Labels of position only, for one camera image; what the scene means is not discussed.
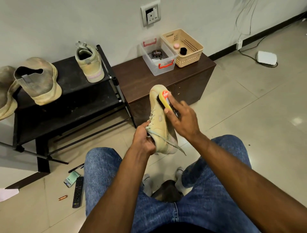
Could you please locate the person's right hand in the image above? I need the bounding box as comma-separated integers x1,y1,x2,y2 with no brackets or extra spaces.
164,92,202,144

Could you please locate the person's left hand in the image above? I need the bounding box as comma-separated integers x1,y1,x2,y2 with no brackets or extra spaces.
130,121,156,158

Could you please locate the pale green lace-up shoe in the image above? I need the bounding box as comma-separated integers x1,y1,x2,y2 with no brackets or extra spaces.
145,84,187,156
75,41,105,83

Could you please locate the black orange shoe brush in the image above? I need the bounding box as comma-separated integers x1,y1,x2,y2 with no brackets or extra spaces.
157,89,179,118

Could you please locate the clear plastic storage box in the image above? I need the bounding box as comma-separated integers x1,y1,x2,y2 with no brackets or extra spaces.
139,37,178,76

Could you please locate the beige plastic basket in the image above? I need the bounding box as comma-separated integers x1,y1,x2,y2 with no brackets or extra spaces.
161,29,204,68

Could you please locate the worn tan slip-on shoe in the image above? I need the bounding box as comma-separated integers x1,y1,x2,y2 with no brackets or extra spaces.
14,57,62,106
0,66,21,121

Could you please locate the person's right forearm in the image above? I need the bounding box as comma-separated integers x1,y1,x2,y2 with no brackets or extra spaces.
191,133,307,233

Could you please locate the person's left forearm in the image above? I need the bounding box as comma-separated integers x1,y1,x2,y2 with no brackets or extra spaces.
79,151,154,233

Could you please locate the dark brown wooden cabinet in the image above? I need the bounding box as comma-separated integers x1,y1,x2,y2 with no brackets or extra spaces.
112,52,216,126

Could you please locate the person's right leg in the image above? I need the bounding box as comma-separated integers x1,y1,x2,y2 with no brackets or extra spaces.
174,135,262,233

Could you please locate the black pen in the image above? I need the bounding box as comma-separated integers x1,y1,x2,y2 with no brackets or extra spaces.
68,163,84,173

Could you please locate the black metal shoe rack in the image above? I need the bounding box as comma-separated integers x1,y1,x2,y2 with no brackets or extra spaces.
0,44,136,188

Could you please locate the green paper packet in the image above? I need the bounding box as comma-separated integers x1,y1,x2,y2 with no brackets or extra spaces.
64,171,81,188

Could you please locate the black remote control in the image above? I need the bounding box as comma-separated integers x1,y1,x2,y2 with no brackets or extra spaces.
72,176,84,208

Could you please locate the white router box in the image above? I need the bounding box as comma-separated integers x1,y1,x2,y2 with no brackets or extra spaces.
256,50,278,68

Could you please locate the white paper sheet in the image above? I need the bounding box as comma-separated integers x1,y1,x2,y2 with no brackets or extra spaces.
0,188,20,202

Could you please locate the white wall socket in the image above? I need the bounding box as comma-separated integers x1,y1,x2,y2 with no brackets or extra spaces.
140,0,162,27

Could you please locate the white cable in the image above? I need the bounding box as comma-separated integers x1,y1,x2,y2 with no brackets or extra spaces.
234,0,278,69

